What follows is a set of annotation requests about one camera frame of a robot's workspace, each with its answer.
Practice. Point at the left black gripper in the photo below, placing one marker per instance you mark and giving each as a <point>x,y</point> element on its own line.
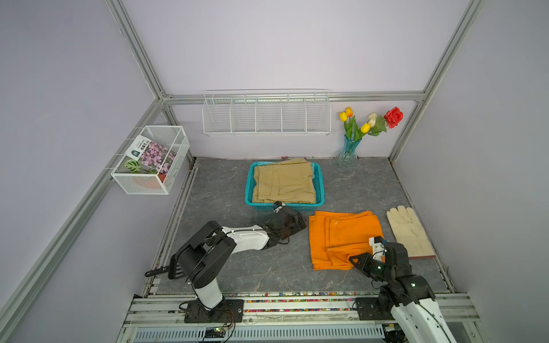
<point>296,227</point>

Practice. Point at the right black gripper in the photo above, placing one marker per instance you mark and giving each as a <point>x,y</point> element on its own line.
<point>364,259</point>

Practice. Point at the khaki long pants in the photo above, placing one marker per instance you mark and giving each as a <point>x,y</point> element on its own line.
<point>289,181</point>

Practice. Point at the orange pants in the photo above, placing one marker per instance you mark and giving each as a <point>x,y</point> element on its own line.
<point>335,237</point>

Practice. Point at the black slotted plastic scoop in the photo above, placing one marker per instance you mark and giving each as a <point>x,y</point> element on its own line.
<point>173,271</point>

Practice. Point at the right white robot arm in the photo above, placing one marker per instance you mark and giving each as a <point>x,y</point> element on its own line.
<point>404,297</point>

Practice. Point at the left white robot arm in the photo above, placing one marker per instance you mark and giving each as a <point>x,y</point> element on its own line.
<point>202,257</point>

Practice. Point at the teal plastic basket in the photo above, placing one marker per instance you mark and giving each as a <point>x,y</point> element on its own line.
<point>318,183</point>

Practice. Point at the cream work glove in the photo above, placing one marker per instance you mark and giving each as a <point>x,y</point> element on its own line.
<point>409,231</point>

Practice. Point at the glass vase with flowers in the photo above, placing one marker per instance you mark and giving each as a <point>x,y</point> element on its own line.
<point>354,133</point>

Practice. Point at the purple flower packet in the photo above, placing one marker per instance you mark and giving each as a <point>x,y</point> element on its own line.
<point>145,156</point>

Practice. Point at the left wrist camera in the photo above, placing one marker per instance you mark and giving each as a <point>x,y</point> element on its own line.
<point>279,207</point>

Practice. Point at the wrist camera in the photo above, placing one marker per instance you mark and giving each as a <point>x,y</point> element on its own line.
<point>377,244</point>
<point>279,207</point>

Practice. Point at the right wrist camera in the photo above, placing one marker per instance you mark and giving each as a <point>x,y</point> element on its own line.
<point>377,244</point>

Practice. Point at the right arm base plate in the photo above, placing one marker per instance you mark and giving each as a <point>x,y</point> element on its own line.
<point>372,309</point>

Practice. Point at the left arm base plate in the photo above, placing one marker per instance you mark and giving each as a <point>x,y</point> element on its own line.
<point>228,311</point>

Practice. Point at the white wire wall shelf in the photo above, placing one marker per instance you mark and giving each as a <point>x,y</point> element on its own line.
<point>267,112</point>

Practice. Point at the white wire side basket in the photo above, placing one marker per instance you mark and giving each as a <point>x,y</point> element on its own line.
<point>172,137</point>

